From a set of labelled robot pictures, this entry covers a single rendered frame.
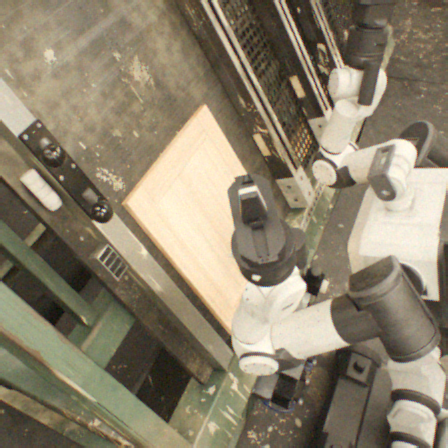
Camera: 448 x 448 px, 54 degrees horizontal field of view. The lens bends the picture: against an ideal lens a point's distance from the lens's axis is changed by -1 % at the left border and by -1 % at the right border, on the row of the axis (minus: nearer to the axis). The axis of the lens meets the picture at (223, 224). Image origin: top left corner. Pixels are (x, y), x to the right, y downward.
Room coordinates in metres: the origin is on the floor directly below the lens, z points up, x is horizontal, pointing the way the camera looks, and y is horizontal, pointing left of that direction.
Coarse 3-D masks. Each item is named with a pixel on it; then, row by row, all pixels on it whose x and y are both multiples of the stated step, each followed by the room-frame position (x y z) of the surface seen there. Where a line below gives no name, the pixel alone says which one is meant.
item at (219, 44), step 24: (192, 0) 1.10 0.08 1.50; (192, 24) 1.10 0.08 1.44; (216, 24) 1.08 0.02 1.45; (216, 48) 1.07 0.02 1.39; (240, 48) 1.10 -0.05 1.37; (216, 72) 1.07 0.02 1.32; (240, 72) 1.05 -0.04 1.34; (240, 96) 1.04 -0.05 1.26; (264, 96) 1.07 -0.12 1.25; (264, 120) 1.01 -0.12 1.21; (288, 144) 1.03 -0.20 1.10; (288, 168) 0.97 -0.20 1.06; (288, 192) 0.97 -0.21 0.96; (312, 192) 0.98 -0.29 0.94
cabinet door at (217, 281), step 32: (192, 128) 0.87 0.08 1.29; (160, 160) 0.74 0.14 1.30; (192, 160) 0.81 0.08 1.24; (224, 160) 0.87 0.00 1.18; (160, 192) 0.68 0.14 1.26; (192, 192) 0.74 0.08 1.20; (224, 192) 0.81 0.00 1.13; (160, 224) 0.62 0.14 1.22; (192, 224) 0.68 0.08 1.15; (224, 224) 0.74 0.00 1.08; (192, 256) 0.61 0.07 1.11; (224, 256) 0.67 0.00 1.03; (192, 288) 0.56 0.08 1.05; (224, 288) 0.60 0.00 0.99; (224, 320) 0.53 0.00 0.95
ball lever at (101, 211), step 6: (84, 192) 0.55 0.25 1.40; (90, 192) 0.55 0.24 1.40; (84, 198) 0.55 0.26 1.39; (90, 198) 0.53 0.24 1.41; (96, 198) 0.55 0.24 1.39; (96, 204) 0.48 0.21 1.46; (102, 204) 0.48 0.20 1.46; (108, 204) 0.48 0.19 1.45; (90, 210) 0.47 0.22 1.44; (96, 210) 0.47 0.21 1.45; (102, 210) 0.47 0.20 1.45; (108, 210) 0.47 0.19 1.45; (96, 216) 0.46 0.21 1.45; (102, 216) 0.46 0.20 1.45; (108, 216) 0.46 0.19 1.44; (102, 222) 0.46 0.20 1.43
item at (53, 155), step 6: (42, 138) 0.58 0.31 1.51; (48, 138) 0.59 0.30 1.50; (42, 144) 0.57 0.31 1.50; (48, 144) 0.51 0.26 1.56; (54, 144) 0.51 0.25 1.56; (42, 150) 0.50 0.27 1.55; (48, 150) 0.50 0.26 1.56; (54, 150) 0.50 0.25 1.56; (60, 150) 0.50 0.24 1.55; (42, 156) 0.49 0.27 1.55; (48, 156) 0.49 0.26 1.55; (54, 156) 0.49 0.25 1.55; (60, 156) 0.49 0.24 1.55; (66, 156) 0.50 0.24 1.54; (48, 162) 0.48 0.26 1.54; (54, 162) 0.49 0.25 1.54; (60, 162) 0.49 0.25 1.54
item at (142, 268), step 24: (0, 96) 0.61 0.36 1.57; (0, 120) 0.58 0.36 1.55; (24, 120) 0.60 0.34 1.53; (120, 240) 0.53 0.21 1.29; (144, 264) 0.52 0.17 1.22; (144, 288) 0.49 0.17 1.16; (168, 288) 0.50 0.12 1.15; (168, 312) 0.47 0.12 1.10; (192, 312) 0.49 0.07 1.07; (192, 336) 0.45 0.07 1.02; (216, 336) 0.47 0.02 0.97; (216, 360) 0.42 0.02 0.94
